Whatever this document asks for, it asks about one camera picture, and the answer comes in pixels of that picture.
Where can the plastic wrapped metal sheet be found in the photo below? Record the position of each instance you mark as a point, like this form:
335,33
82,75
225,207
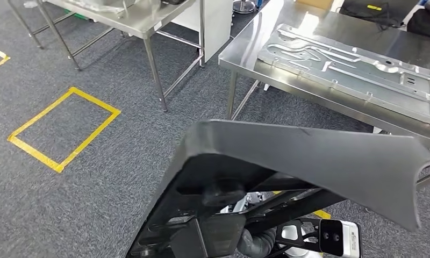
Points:
104,7

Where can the stainless steel workbench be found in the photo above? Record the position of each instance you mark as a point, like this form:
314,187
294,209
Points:
257,42

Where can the chrome stool base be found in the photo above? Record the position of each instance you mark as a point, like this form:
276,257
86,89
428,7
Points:
244,6

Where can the yellow black tag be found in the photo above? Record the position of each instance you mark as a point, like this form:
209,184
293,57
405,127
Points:
374,7

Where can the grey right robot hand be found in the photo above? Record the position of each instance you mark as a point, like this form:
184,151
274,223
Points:
247,201

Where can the black object on table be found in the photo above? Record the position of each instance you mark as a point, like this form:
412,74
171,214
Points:
173,1

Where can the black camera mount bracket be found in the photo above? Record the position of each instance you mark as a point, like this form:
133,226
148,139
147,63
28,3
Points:
300,245

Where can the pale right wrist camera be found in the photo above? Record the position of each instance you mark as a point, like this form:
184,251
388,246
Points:
350,238

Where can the black plastic car part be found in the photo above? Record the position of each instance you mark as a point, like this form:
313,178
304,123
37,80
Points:
307,160

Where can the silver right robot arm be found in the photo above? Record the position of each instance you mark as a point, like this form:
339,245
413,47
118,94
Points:
257,245

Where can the green plastic crate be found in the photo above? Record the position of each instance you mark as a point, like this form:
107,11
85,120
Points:
80,16

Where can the stamped sheet metal panel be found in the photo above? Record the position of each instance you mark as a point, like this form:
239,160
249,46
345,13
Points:
343,71

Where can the stainless steel table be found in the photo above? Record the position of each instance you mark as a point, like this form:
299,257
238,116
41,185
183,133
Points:
140,21

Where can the white panel board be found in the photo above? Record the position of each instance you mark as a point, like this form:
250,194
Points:
215,28

